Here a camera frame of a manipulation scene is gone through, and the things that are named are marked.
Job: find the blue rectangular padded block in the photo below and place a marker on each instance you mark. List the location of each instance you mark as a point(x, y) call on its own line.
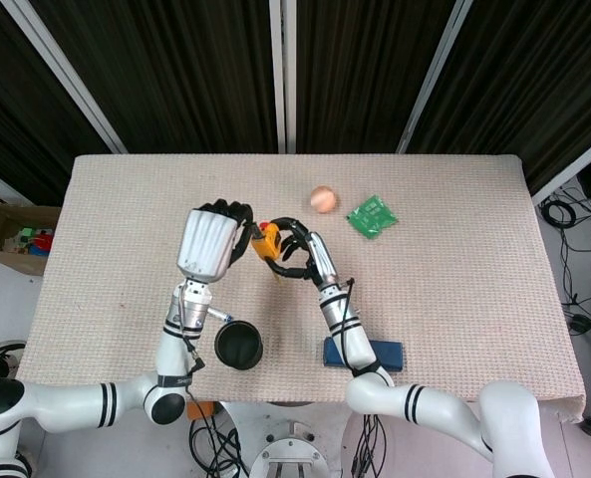
point(387, 353)

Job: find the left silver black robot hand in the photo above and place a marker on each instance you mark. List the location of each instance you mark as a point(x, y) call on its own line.
point(207, 244)

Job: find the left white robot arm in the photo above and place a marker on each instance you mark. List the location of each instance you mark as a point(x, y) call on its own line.
point(76, 406)

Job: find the dark pleated curtain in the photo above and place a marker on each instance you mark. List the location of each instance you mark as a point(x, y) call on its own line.
point(534, 84)
point(11, 99)
point(355, 74)
point(175, 74)

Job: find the orange ball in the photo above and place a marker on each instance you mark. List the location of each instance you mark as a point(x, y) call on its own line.
point(323, 199)

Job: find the beige waffle tablecloth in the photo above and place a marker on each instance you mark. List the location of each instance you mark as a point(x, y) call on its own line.
point(449, 299)

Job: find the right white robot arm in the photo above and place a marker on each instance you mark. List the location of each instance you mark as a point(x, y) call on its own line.
point(357, 343)

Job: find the green toy block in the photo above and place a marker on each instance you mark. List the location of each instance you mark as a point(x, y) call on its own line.
point(26, 232)

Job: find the black mesh pen cup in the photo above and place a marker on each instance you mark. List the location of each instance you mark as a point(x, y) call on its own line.
point(239, 346)

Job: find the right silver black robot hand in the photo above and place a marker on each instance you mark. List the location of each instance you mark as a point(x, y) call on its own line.
point(325, 259)

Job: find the small orange box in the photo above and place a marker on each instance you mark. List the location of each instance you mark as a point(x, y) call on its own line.
point(199, 411)

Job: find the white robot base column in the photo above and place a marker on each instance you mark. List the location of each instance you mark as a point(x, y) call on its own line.
point(290, 448)

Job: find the blue white marker pen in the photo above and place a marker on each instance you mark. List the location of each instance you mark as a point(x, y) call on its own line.
point(220, 314)

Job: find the yellow tape measure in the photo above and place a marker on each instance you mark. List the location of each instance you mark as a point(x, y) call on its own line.
point(266, 244)

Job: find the brown cardboard box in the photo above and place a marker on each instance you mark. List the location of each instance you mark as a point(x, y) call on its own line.
point(1, 219)

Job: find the green foil packet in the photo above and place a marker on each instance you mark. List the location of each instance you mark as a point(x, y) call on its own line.
point(372, 216)

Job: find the red toy piece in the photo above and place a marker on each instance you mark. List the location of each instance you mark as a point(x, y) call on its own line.
point(40, 245)

